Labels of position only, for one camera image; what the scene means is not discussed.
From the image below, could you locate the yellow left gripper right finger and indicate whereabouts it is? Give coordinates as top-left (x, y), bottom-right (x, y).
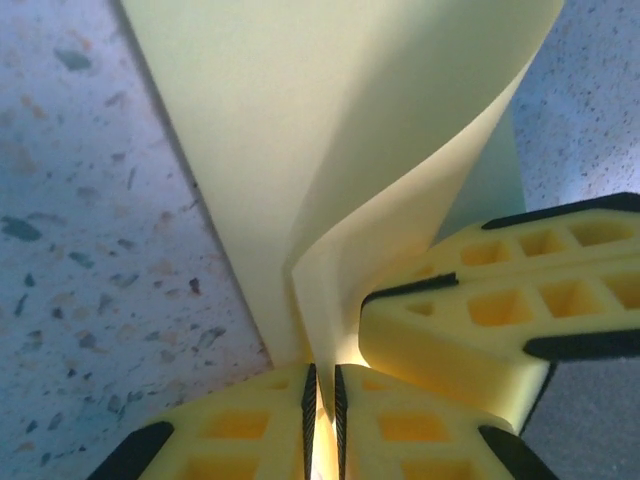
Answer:
top-left (333, 363), bottom-right (561, 480)

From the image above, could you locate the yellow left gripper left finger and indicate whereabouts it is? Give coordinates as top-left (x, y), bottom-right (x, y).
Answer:
top-left (87, 362), bottom-right (319, 480)

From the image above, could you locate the pale yellow paper sheet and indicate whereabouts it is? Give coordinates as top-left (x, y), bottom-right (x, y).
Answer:
top-left (117, 0), bottom-right (566, 480)

